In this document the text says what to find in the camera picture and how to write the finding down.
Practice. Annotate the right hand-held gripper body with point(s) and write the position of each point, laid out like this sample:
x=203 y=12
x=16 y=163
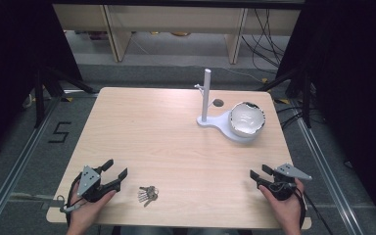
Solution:
x=282 y=186

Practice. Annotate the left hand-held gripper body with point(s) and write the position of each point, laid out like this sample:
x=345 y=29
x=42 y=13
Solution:
x=89 y=182

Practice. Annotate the person's right hand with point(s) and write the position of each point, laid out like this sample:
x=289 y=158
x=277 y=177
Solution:
x=287 y=212

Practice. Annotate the person's left hand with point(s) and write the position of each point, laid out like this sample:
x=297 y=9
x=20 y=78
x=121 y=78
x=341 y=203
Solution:
x=86 y=212

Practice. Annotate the bunch of metal keys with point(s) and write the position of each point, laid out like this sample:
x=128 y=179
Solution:
x=148 y=195

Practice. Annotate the yellow floor tape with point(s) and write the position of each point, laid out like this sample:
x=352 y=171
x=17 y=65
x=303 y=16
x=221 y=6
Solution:
x=282 y=101
x=67 y=99

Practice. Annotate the black tripod stand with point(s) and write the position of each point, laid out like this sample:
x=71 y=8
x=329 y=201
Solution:
x=40 y=98
x=305 y=98

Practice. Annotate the white key stand with pole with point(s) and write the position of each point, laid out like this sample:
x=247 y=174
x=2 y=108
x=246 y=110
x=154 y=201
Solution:
x=205 y=98

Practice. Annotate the black curtain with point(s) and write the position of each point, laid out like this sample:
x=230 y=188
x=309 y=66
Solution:
x=355 y=81
x=16 y=65

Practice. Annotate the light wooden desk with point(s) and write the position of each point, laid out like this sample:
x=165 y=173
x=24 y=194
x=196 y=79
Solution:
x=176 y=19

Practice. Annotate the aluminium floor rail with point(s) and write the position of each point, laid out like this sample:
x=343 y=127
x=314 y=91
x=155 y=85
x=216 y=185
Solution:
x=326 y=176
x=16 y=166

